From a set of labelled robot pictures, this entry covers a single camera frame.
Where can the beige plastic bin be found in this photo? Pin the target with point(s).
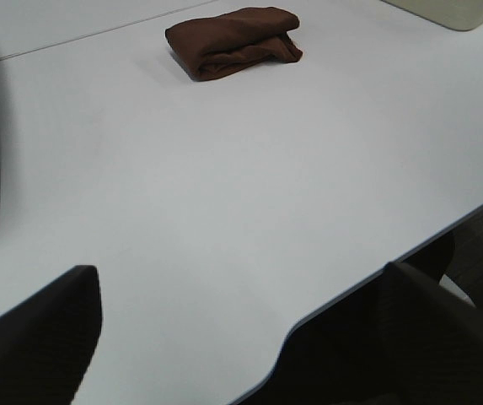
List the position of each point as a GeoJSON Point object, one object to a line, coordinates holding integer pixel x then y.
{"type": "Point", "coordinates": [459, 15]}

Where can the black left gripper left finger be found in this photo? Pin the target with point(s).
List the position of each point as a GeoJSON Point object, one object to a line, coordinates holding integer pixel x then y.
{"type": "Point", "coordinates": [48, 341]}

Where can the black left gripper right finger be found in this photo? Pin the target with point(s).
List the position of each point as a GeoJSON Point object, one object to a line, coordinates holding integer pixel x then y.
{"type": "Point", "coordinates": [433, 339]}

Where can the brown towel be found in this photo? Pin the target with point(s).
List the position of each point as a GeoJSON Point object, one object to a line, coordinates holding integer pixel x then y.
{"type": "Point", "coordinates": [215, 47]}

